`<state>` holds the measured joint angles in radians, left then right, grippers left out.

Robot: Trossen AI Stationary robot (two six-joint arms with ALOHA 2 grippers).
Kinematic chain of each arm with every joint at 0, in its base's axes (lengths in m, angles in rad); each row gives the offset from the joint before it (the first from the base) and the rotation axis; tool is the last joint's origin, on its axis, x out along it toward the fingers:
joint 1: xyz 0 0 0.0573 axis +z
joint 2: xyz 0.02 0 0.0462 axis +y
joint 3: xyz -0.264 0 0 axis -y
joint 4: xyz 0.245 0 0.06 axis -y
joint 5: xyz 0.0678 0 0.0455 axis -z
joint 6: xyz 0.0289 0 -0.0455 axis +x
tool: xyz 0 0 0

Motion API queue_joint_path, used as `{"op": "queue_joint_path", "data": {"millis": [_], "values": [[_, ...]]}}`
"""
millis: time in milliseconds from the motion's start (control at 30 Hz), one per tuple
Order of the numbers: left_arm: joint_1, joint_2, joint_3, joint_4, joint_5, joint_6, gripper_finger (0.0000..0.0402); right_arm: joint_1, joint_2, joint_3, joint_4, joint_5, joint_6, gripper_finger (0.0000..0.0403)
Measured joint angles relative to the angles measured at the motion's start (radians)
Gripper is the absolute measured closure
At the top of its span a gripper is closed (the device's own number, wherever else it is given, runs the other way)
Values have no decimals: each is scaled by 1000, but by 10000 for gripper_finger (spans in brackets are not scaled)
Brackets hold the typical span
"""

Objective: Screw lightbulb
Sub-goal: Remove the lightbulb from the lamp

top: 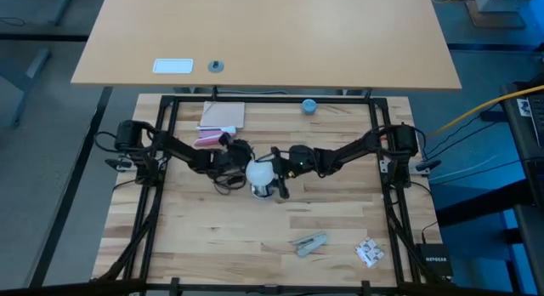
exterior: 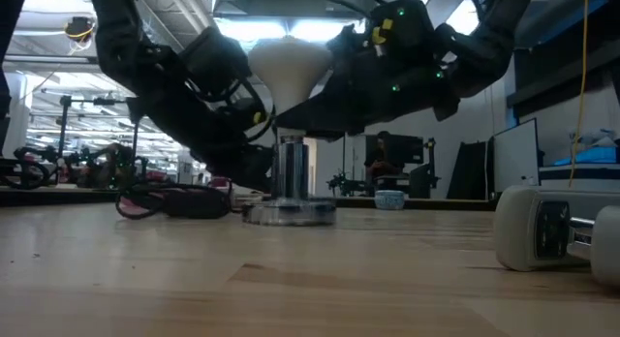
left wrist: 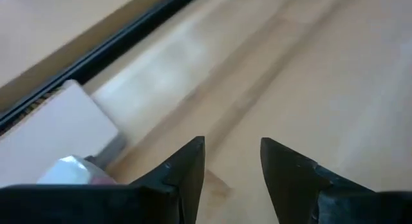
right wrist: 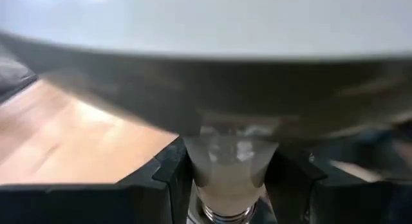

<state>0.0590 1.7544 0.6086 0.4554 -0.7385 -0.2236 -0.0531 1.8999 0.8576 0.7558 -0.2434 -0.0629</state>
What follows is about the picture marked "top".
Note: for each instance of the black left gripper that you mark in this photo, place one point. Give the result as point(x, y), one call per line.
point(238, 153)

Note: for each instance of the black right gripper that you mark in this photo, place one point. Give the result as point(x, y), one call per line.
point(285, 162)

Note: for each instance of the white lightbulb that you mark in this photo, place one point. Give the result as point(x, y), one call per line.
point(260, 172)

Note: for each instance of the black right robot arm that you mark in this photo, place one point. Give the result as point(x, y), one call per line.
point(348, 149)

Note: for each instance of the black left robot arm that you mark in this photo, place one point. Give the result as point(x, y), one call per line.
point(183, 149)

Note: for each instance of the pink sponge block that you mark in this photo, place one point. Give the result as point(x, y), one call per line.
point(206, 138)

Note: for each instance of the small blue patterned bowl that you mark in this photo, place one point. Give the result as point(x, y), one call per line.
point(309, 107)

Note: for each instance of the grey stapler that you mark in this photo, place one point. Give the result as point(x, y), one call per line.
point(309, 244)

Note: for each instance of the white rectangular desk plate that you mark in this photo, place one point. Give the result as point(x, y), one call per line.
point(173, 66)

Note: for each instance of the tan desk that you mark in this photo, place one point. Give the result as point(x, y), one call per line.
point(272, 36)

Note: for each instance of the grey desk leg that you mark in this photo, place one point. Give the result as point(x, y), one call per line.
point(34, 70)

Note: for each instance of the black equipment rack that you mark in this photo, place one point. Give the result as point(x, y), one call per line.
point(534, 181)

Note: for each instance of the grey desk foot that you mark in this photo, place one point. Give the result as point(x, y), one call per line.
point(495, 15)

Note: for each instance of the black aluminium table frame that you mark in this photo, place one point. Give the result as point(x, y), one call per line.
point(163, 228)

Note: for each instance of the black network switch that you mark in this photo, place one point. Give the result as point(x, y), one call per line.
point(434, 260)

